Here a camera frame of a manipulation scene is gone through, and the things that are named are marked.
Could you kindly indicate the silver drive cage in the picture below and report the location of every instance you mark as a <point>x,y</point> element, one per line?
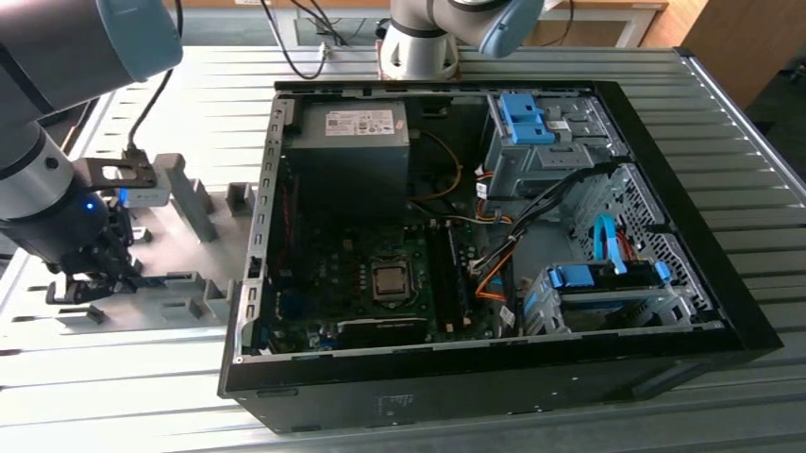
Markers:
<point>547,160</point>

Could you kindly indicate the blue plastic drive latch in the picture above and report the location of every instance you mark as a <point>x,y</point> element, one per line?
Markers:
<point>519,113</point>

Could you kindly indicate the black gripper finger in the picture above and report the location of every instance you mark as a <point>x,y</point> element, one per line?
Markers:
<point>95,285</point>

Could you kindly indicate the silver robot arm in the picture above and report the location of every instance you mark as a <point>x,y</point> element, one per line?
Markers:
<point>37,179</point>

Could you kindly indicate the black RAM slot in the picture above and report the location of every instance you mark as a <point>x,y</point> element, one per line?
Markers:
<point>438,276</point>
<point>446,276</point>
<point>454,276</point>

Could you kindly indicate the silver CPU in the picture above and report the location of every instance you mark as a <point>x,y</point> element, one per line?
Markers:
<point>390,282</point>

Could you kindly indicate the hard disk in blue carrier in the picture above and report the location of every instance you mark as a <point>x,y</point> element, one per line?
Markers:
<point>570,277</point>

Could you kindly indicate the silver disk bay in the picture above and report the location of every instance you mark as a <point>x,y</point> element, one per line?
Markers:
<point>630,296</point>

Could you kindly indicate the black camera bracket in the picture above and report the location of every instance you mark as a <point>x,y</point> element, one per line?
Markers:
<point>84,172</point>

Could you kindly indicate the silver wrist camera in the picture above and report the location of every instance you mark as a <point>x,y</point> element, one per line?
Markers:
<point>148,198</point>

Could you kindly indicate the grey power supply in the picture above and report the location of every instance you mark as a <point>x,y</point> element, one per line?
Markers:
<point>352,122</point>

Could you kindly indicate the grey parts rack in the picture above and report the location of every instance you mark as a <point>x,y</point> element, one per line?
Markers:
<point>169,245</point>

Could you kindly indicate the black PC case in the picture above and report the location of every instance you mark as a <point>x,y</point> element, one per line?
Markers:
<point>440,391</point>

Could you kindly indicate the green motherboard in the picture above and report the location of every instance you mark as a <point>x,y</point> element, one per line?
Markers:
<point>327,283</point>

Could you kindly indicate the black graphics card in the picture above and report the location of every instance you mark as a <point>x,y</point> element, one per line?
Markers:
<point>378,332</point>

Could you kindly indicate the wooden cabinet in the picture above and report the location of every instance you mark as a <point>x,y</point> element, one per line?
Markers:
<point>743,42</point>

